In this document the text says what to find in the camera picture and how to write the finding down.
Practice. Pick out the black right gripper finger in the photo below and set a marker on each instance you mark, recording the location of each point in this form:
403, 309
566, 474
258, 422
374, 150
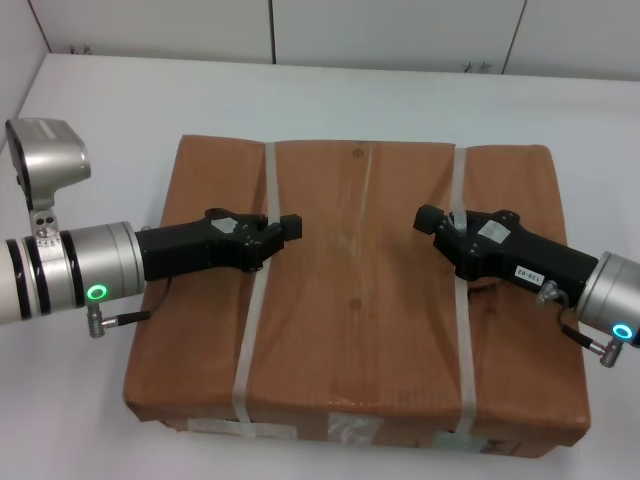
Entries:
428, 219
457, 255

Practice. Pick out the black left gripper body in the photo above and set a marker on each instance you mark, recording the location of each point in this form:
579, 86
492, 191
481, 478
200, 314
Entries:
190, 247

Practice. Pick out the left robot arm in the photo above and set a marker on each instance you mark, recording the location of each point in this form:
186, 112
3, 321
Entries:
60, 272

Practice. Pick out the white shipping label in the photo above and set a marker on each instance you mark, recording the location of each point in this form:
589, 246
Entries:
240, 428

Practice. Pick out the brown cardboard box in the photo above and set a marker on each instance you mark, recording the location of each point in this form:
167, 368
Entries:
360, 325

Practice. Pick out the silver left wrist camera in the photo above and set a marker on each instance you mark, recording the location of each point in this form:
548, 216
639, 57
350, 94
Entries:
47, 160

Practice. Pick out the pale green box label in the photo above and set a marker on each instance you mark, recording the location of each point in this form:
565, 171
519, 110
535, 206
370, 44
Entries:
465, 439

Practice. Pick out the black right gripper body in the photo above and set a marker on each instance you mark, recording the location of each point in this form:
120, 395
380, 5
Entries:
520, 255

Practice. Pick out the clear packing tape strip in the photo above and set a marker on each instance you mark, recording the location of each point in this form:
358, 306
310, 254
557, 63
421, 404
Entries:
355, 427

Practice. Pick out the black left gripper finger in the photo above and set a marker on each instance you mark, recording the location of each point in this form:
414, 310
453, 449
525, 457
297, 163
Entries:
262, 252
292, 226

